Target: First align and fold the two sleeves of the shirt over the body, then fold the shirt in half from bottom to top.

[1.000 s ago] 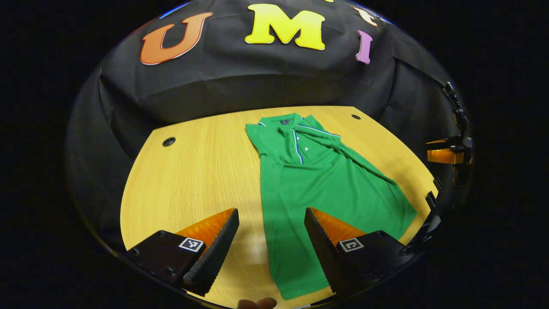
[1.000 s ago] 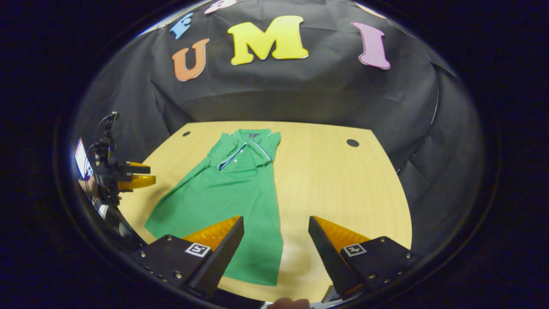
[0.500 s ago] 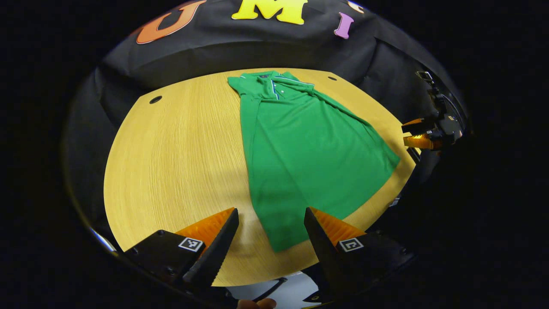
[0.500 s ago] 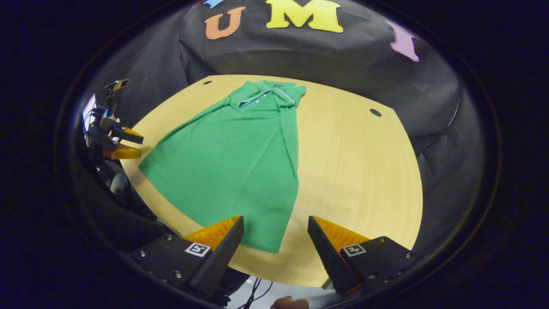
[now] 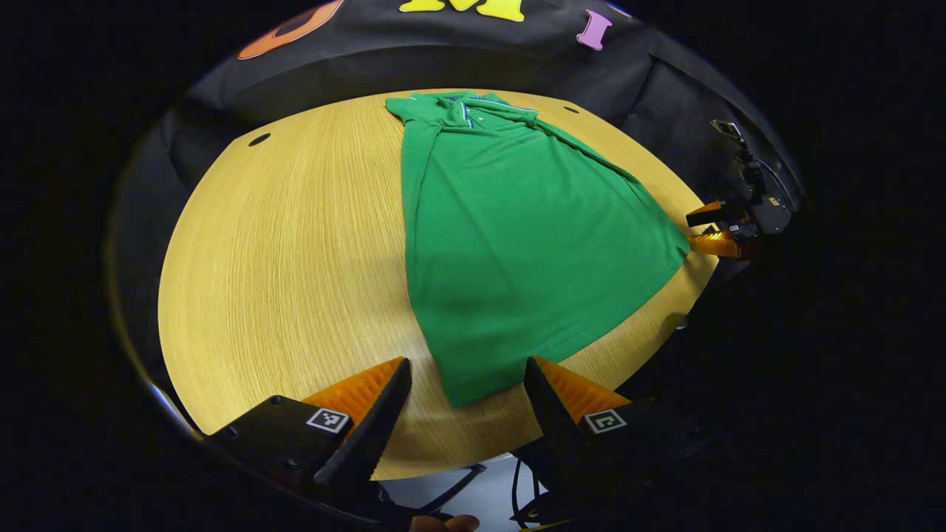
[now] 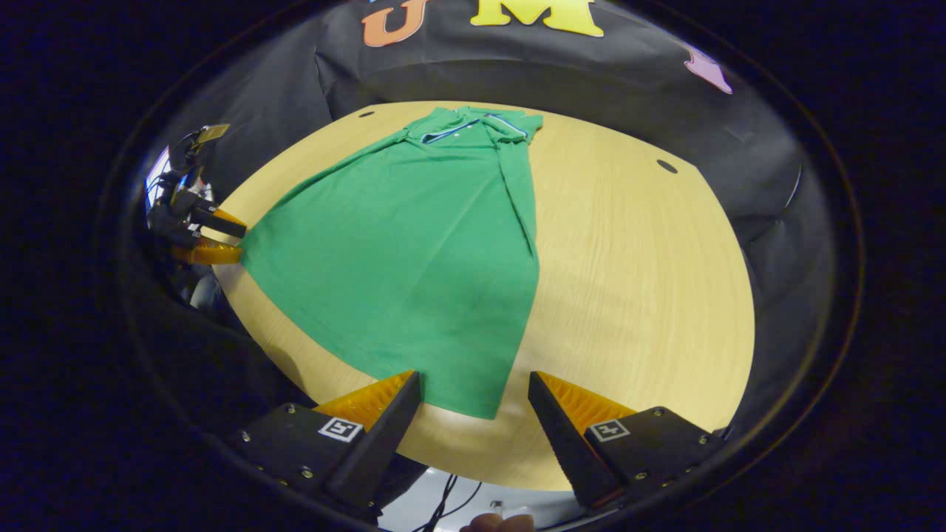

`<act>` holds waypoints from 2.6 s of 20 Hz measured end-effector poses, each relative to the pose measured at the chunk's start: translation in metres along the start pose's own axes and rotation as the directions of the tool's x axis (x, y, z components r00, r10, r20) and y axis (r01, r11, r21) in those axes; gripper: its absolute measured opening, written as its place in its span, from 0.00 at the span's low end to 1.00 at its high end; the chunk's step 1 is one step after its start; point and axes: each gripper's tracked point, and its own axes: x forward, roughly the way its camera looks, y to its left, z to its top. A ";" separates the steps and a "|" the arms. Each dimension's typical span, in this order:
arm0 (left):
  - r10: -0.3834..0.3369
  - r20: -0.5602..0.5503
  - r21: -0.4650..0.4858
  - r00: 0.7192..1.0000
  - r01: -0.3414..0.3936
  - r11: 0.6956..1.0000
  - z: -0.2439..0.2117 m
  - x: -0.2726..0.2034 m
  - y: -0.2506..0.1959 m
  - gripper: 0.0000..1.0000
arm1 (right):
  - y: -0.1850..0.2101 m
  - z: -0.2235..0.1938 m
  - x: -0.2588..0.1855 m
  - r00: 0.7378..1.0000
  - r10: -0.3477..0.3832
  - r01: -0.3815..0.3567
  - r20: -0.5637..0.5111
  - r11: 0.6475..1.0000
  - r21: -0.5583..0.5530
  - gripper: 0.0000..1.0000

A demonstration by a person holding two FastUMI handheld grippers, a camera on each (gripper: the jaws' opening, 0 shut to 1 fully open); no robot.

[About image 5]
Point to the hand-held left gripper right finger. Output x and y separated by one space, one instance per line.
558 436

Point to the green T-shirt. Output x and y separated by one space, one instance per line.
517 244

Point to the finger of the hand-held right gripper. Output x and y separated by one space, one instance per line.
720 245
709 216

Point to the black backdrop cloth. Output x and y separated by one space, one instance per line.
369 59

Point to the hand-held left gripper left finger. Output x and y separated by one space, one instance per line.
369 436

